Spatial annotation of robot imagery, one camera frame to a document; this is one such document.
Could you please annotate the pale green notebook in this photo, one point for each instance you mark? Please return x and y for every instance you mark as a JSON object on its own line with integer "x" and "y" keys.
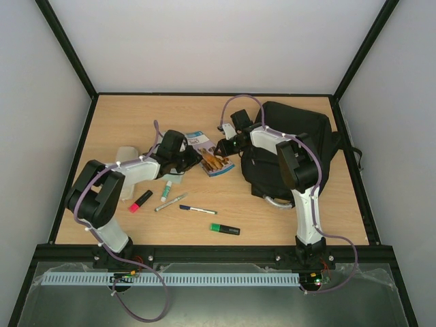
{"x": 173, "y": 176}

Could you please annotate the pink highlighter black body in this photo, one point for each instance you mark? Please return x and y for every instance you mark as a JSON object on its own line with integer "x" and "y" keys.
{"x": 140, "y": 201}

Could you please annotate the dog picture book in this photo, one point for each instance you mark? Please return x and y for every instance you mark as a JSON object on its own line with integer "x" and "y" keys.
{"x": 213, "y": 165}

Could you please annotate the light blue cable duct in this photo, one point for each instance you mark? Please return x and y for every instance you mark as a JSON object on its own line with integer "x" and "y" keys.
{"x": 173, "y": 279}

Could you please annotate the silver green pen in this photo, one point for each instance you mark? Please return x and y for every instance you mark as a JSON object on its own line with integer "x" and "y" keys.
{"x": 168, "y": 203}

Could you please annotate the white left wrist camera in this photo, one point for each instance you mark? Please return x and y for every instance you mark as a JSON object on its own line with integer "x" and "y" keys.
{"x": 184, "y": 146}

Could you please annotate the black cage frame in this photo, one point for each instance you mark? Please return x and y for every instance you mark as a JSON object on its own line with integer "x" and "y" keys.
{"x": 374, "y": 252}

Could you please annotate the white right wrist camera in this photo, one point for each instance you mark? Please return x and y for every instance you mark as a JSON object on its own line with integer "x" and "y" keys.
{"x": 227, "y": 130}

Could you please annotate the green highlighter black body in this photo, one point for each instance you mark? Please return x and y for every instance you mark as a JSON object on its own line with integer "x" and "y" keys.
{"x": 225, "y": 229}

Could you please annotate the black student backpack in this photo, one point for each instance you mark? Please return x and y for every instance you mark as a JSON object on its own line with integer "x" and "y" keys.
{"x": 260, "y": 168}

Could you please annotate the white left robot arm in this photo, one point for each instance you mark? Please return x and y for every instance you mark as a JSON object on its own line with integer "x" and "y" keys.
{"x": 94, "y": 196}

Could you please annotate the blue capped white pen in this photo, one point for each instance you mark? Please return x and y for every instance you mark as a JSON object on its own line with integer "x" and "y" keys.
{"x": 196, "y": 209}

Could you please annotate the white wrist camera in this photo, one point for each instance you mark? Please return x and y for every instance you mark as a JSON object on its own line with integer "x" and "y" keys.
{"x": 184, "y": 146}
{"x": 227, "y": 130}

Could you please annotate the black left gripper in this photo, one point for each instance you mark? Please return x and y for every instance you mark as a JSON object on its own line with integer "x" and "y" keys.
{"x": 195, "y": 159}

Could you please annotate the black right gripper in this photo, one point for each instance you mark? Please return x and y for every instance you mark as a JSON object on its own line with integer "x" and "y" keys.
{"x": 224, "y": 147}

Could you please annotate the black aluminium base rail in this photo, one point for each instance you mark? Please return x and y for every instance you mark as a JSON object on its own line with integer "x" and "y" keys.
{"x": 280, "y": 257}

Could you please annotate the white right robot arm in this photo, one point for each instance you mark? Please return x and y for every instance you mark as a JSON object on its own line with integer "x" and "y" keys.
{"x": 300, "y": 169}

